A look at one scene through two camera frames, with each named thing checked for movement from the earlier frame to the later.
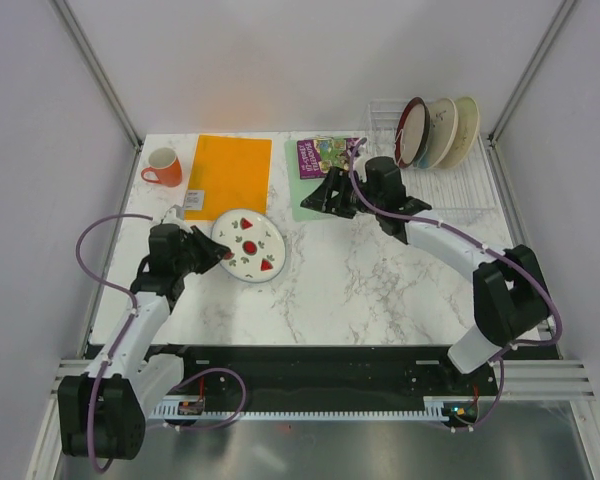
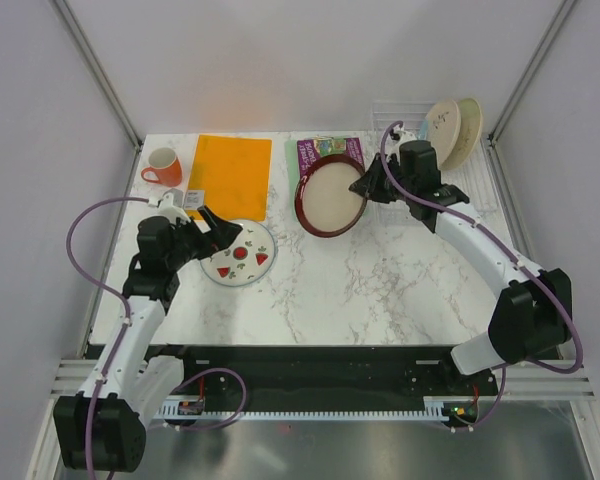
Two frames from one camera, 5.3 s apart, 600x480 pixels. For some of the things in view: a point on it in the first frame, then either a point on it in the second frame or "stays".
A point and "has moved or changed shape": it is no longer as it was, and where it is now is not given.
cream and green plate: [467, 128] stays
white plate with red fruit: [257, 242] has moved or changed shape
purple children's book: [316, 156] stays
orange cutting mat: [228, 173] stays
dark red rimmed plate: [412, 132] to [324, 204]
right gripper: [338, 181] to [369, 183]
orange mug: [168, 167] stays
